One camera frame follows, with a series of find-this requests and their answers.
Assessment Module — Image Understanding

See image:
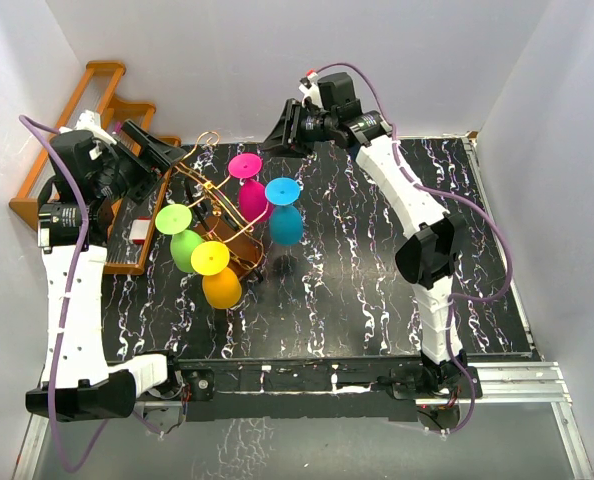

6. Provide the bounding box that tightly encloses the gold wire wine glass rack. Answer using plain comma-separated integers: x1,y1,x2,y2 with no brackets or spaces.
172,131,265,283

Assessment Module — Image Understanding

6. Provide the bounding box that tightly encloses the pink wine glass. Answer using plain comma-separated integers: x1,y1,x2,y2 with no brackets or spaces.
228,153,273,223

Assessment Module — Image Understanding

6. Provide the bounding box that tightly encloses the orange wine glass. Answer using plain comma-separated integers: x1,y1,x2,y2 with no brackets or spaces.
191,241,242,310

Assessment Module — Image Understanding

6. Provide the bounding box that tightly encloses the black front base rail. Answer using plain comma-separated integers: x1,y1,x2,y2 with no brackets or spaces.
126,352,483,424

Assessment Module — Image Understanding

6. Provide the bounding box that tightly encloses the aluminium frame rail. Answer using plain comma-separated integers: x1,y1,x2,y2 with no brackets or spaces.
11,362,593,480

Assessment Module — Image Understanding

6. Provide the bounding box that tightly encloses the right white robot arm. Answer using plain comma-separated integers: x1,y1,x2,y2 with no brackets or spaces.
263,70,477,400

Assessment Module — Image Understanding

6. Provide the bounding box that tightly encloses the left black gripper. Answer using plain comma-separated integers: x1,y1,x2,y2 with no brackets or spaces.
93,122,185,205

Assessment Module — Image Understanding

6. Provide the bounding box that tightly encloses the small red white box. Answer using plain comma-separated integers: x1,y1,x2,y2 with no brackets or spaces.
128,218,150,244

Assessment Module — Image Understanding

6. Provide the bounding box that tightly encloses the green wine glass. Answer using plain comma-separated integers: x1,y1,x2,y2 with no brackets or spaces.
155,204,203,273

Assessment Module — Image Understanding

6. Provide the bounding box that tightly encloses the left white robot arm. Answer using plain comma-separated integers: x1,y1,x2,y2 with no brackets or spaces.
20,110,184,422

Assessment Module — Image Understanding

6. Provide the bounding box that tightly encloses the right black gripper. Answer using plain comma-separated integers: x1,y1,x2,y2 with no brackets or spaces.
259,101,337,159

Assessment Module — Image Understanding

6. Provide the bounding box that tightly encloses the blue wine glass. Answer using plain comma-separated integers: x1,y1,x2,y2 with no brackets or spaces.
265,177,304,246

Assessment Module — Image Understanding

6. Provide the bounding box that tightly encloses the orange wooden shelf rack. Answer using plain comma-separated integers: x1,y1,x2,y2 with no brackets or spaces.
9,61,183,275

